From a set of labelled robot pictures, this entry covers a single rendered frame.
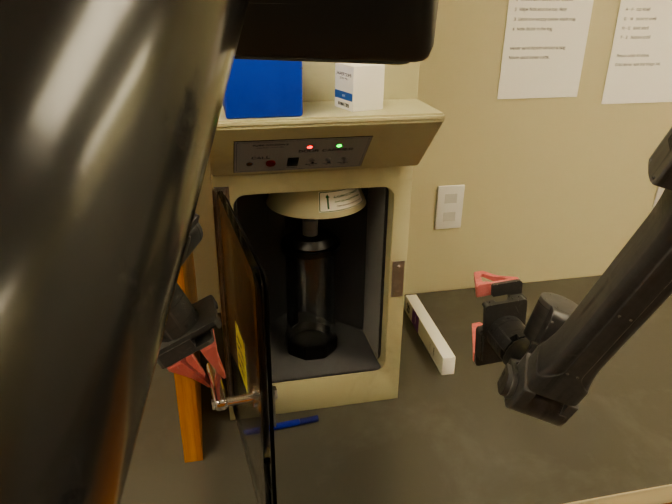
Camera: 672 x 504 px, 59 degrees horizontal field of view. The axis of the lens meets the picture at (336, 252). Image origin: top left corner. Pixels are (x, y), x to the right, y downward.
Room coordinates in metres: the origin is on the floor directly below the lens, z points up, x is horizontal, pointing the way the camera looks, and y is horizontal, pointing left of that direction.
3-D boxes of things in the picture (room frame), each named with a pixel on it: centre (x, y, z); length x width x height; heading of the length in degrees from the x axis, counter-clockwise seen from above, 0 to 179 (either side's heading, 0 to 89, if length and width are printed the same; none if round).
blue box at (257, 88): (0.83, 0.10, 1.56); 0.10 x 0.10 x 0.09; 13
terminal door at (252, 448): (0.71, 0.13, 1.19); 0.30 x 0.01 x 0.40; 18
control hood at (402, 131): (0.85, 0.02, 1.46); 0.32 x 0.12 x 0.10; 103
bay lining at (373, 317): (1.02, 0.06, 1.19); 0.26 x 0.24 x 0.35; 103
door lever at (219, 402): (0.63, 0.13, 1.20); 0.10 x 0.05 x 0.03; 18
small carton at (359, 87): (0.86, -0.03, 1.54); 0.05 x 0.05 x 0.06; 30
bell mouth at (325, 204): (1.00, 0.04, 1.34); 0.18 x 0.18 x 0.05
